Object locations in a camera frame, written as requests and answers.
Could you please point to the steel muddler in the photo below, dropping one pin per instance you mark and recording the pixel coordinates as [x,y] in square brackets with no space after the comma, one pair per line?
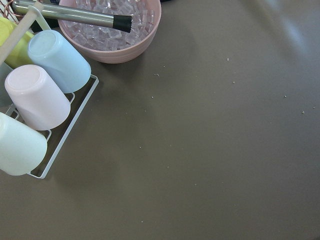
[57,12]

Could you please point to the pink bowl with ice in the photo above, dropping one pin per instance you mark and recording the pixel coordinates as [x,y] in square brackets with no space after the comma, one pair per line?
[122,55]

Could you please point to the pink cup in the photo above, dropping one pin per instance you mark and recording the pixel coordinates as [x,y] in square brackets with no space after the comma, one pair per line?
[38,99]

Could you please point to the light blue cup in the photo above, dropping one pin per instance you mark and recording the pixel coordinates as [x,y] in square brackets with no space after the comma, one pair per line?
[64,64]

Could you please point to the yellow cup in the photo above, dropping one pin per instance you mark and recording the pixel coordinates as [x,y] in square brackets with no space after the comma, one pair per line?
[19,55]

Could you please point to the grey cup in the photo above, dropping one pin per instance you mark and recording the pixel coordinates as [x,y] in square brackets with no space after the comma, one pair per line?
[5,99]

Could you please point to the white wire cup rack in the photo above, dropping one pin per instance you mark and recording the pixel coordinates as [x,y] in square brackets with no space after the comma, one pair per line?
[57,136]

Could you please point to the white cup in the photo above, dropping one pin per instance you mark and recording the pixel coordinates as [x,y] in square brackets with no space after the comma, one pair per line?
[22,149]

